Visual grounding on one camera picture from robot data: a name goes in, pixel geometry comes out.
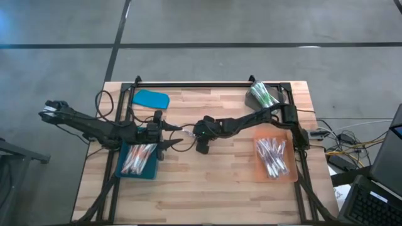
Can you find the blue oval lid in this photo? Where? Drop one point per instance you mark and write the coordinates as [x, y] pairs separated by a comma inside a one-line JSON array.
[[150, 99]]

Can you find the grey open laptop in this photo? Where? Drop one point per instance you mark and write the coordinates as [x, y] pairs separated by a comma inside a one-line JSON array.
[[386, 157]]

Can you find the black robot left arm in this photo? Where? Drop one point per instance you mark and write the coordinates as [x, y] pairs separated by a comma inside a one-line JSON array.
[[94, 125]]

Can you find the orange white toothbrush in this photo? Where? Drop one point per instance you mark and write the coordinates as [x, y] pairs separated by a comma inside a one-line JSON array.
[[133, 160], [149, 150], [142, 156], [152, 147], [145, 153], [139, 166], [136, 159], [126, 166], [129, 164], [139, 158]]

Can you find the black laptop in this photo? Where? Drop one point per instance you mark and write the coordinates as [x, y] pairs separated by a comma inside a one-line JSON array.
[[367, 210]]

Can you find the purple white toothbrush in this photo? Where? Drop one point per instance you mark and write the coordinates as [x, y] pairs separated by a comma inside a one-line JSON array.
[[274, 157], [266, 157], [265, 146], [281, 158], [270, 160], [277, 155], [282, 146], [278, 147], [272, 169], [262, 153]]

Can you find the black desk leg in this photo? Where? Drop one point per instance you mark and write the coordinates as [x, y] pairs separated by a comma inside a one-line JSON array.
[[348, 177]]

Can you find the orange translucent plastic bin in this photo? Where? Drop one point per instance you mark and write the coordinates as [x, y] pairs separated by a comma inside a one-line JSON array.
[[290, 175]]

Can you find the grey plastic bin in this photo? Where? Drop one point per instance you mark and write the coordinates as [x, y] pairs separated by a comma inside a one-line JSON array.
[[251, 103]]

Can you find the grey usb hub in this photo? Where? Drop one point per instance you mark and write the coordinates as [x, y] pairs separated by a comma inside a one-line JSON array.
[[318, 134]]

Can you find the white paper sheet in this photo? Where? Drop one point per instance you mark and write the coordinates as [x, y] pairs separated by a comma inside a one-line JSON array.
[[340, 191]]

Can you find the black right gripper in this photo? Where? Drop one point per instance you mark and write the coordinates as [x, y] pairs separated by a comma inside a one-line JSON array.
[[207, 127]]

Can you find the black power adapter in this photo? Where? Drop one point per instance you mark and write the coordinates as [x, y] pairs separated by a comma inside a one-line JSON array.
[[347, 138]]

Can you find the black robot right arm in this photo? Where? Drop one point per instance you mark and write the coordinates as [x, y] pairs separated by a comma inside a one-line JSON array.
[[251, 119]]

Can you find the black power strip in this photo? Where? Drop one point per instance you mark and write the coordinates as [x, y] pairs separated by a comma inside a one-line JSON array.
[[340, 161]]

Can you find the black floor stand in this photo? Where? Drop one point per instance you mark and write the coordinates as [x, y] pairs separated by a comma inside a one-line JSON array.
[[19, 153]]

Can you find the green white toothbrush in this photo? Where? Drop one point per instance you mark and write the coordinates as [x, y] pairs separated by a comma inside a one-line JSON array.
[[272, 100], [257, 93], [260, 94], [269, 97], [263, 94], [266, 95], [253, 94], [262, 88]]

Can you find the teal plastic bin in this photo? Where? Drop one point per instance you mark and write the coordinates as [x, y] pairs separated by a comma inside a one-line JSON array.
[[150, 174]]

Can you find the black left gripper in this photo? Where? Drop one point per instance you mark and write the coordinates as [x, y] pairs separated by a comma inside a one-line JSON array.
[[152, 135]]

